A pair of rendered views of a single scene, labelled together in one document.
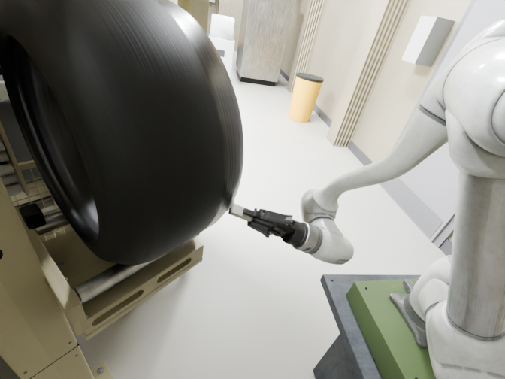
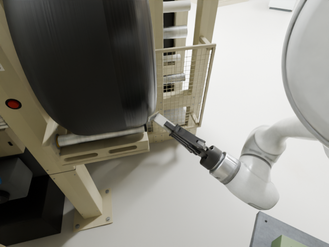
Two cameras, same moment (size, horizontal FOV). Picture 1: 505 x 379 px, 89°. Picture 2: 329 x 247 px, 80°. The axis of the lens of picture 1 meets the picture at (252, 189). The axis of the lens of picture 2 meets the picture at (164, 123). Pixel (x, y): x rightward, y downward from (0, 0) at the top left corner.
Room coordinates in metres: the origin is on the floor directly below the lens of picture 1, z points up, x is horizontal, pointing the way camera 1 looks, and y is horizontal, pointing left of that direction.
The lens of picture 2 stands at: (0.22, -0.29, 1.49)
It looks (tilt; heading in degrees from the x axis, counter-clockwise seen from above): 45 degrees down; 43
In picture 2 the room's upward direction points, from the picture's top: straight up
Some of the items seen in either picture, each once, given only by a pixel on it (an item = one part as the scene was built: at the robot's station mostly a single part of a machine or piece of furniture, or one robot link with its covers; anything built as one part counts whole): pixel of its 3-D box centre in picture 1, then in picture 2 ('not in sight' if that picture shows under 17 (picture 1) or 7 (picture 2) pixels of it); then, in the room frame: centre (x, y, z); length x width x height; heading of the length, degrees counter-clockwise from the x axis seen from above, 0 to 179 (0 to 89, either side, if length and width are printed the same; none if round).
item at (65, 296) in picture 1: (45, 262); (58, 117); (0.36, 0.47, 0.90); 0.40 x 0.03 x 0.10; 56
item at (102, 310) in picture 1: (144, 274); (105, 144); (0.43, 0.25, 0.83); 0.36 x 0.09 x 0.06; 146
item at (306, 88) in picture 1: (303, 98); not in sight; (4.77, -0.57, 0.37); 0.48 x 0.47 x 0.75; 104
